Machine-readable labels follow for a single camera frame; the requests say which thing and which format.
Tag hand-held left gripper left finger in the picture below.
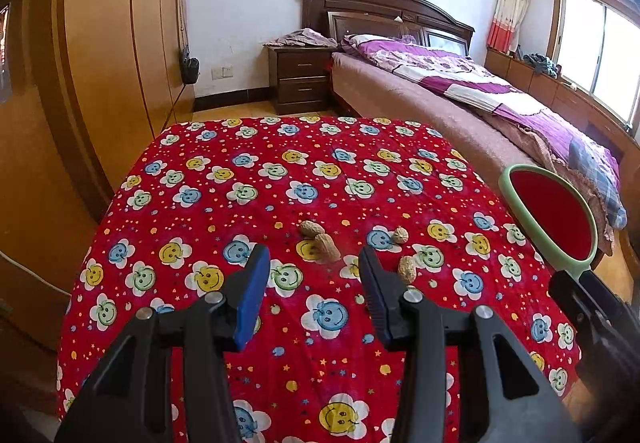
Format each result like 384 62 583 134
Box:
54 244 271 443

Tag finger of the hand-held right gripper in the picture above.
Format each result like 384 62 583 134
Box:
548 269 623 339

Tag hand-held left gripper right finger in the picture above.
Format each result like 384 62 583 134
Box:
359 245 583 443

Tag red bucket with green rim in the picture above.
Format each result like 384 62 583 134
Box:
498 164 598 280

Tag blue plaid pillow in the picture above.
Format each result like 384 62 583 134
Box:
567 138 628 230

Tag red smiley flower tablecloth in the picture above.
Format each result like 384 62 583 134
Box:
56 115 583 443

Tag brown ruffled blanket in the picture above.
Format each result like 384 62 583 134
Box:
480 110 616 256

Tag bed with purple quilt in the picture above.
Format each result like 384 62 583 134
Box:
330 33 628 259

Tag low wooden cabinet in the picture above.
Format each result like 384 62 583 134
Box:
485 48 640 158

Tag dark wooden nightstand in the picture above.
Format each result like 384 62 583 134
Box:
265 45 333 116

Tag black hanging bag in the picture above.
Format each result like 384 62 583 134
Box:
175 0 201 84

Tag purple patterned quilt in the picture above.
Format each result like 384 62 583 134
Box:
341 34 621 184

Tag blue clothes pile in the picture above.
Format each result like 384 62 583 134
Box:
522 53 561 78

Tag wooden framed window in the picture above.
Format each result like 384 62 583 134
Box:
547 0 640 128

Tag pink folded clothes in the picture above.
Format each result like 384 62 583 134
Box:
262 28 338 48

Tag dark wooden headboard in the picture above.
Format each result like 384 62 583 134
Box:
300 0 476 58

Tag light wooden wardrobe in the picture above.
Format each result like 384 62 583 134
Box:
0 0 193 359

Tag white and red curtain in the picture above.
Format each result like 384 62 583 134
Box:
487 0 536 54

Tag black cable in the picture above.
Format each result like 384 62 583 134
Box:
167 83 188 126

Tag white cable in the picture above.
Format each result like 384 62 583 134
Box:
0 250 73 299

